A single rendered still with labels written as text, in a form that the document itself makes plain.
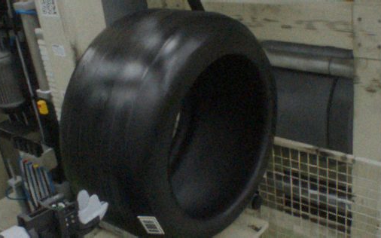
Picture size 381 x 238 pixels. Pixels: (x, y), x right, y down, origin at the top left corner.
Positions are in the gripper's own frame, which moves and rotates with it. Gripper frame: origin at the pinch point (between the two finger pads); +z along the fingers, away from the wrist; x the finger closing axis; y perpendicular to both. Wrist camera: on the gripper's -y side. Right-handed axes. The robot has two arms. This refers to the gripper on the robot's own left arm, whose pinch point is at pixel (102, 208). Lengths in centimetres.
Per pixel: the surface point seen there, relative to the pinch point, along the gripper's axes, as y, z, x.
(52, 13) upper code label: 38, 17, 32
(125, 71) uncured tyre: 29.2, 8.5, -2.6
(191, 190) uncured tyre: -16.1, 39.6, 8.4
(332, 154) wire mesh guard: -6, 63, -24
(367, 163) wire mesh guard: -6, 63, -34
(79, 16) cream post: 37, 21, 27
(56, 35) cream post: 32.0, 17.7, 32.6
